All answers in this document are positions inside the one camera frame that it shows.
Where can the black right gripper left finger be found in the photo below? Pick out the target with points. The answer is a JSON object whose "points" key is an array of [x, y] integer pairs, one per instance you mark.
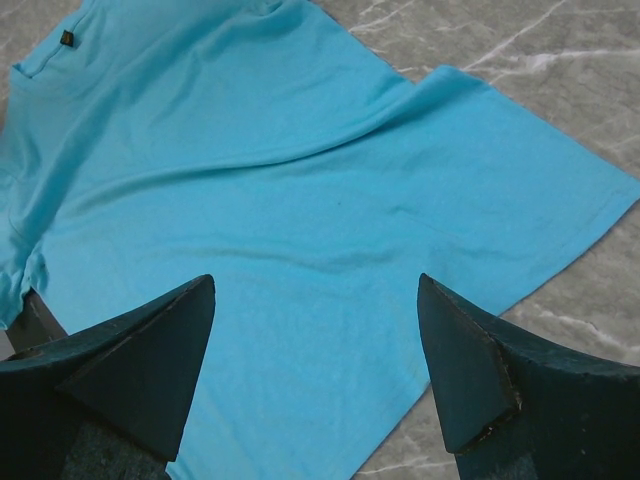
{"points": [[110, 401]]}

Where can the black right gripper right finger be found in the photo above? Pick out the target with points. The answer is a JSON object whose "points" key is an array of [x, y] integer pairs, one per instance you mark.
{"points": [[513, 405]]}

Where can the light blue t-shirt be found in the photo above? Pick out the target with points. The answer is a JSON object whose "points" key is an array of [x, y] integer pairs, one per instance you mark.
{"points": [[150, 142]]}

